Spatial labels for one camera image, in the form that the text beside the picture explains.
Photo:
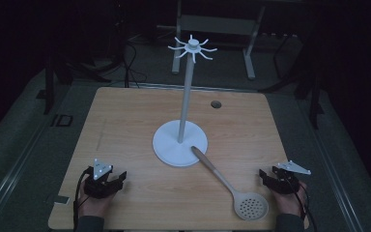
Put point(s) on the person's left hand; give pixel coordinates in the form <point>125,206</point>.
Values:
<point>93,206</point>

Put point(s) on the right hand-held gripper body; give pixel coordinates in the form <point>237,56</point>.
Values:
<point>285,182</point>

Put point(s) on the black tripod stand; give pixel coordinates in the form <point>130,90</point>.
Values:
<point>314,106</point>

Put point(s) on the white utensil rack stand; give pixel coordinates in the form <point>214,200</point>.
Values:
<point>177,151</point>

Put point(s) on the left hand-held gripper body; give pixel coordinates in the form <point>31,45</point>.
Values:
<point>100,188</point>

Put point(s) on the black metal stand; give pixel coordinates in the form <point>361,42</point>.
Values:
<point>49,93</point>

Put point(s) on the black floor socket box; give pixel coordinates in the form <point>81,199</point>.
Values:
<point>64,120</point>

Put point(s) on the person's right hand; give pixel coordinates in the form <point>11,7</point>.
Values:
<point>288,204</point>

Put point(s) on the grey metal desk frame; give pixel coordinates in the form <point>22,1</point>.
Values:
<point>219,25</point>

